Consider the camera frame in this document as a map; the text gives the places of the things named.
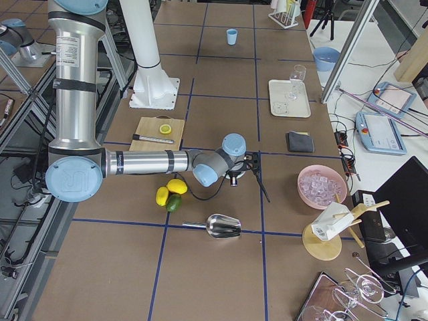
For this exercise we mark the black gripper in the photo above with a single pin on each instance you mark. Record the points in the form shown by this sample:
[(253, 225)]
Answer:
[(253, 163)]

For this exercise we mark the light blue plastic cup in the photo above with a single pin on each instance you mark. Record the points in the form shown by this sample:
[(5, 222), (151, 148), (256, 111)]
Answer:
[(231, 36)]

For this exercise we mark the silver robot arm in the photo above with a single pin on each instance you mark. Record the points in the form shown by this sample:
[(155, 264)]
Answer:
[(20, 46), (77, 162)]

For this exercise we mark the metal ice scoop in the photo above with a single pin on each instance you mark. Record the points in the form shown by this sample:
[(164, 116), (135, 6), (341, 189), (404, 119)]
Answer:
[(219, 226)]

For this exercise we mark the pink bowl of ice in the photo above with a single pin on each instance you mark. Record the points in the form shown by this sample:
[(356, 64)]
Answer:
[(319, 185)]

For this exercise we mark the blue bowl with fork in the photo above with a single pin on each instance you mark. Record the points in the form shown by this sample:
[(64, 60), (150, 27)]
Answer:
[(325, 58)]

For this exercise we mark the yellow lemon upper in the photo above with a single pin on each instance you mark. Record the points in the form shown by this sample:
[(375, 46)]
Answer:
[(177, 186)]

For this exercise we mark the yellow lemon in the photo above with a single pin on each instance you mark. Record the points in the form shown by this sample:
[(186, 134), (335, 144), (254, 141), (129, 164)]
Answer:
[(177, 186), (162, 195)]

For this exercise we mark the green lime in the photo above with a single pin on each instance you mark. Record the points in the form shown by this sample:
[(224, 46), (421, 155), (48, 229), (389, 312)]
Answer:
[(173, 203)]

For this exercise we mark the yellow lemon left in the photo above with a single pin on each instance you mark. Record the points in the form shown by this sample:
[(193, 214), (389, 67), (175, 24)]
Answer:
[(162, 195)]

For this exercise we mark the grey folded cloth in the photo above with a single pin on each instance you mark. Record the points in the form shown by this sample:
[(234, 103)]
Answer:
[(298, 142)]

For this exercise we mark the lemon half slice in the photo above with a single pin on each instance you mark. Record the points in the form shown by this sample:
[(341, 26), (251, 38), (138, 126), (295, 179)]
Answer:
[(165, 129)]

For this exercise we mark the cream bear tray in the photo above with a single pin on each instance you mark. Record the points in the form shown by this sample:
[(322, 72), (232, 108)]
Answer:
[(281, 107)]

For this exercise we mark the wooden cutting board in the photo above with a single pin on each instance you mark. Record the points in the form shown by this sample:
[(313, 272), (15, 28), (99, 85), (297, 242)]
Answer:
[(151, 127)]

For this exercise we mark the wooden stand with white box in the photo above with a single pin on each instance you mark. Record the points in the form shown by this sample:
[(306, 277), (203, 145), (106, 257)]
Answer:
[(321, 238)]

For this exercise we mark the clear wine glass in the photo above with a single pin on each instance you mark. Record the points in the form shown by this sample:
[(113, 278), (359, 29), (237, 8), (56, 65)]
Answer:
[(296, 79)]

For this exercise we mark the near blue teach pendant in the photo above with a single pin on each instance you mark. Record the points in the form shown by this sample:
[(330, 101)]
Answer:
[(379, 134)]

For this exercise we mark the blue teach pendant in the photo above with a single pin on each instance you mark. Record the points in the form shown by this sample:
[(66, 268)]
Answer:
[(392, 99), (379, 134)]

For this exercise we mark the dark wooden tray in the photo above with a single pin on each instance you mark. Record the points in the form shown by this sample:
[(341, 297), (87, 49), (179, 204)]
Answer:
[(320, 303)]

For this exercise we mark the black laptop monitor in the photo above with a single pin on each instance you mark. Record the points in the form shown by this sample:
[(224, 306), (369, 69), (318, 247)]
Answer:
[(406, 213)]

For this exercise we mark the hanging wine glasses rack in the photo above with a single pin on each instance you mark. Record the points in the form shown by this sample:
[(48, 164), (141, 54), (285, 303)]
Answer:
[(361, 294)]

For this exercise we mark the far blue teach pendant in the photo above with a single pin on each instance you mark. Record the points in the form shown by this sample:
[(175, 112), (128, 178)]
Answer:
[(392, 99)]

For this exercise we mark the red cylinder bottle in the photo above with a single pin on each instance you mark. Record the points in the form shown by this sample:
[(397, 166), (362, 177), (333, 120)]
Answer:
[(309, 11)]

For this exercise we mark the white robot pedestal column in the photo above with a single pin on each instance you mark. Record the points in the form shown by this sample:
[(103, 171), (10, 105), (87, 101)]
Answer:
[(153, 88)]

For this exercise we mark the white wire cup rack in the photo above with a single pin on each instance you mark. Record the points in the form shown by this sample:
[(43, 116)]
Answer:
[(285, 12)]

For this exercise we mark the black camera tripod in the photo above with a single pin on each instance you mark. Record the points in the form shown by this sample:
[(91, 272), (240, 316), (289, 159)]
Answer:
[(327, 18)]

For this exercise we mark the wooden plank post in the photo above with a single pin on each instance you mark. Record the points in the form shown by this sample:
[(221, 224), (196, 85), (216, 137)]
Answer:
[(414, 61)]

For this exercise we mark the aluminium frame post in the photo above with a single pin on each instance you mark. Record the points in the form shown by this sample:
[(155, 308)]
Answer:
[(364, 16)]

